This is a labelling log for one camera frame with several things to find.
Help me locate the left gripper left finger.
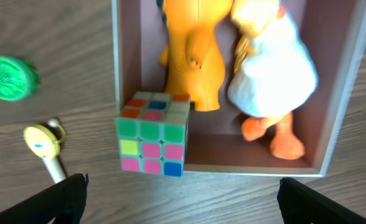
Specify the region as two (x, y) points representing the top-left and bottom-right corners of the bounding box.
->
(0, 174), (89, 224)

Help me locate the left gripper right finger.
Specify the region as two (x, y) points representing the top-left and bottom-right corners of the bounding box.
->
(277, 177), (366, 224)

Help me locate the yellow disc wooden handle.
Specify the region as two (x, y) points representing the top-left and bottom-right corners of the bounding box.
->
(23, 118), (67, 184)

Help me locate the pastel rubik's cube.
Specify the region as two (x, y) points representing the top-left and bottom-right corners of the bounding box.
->
(115, 91), (190, 177)

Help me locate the white duck figurine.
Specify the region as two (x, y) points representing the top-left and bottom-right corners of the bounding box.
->
(227, 0), (318, 160)

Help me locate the green round lid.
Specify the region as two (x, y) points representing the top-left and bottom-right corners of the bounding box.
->
(0, 55), (40, 101)

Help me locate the orange dog figurine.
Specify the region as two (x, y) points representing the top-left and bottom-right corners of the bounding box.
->
(156, 0), (233, 112)

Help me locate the white box maroon interior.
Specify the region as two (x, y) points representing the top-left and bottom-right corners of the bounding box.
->
(111, 0), (366, 177)

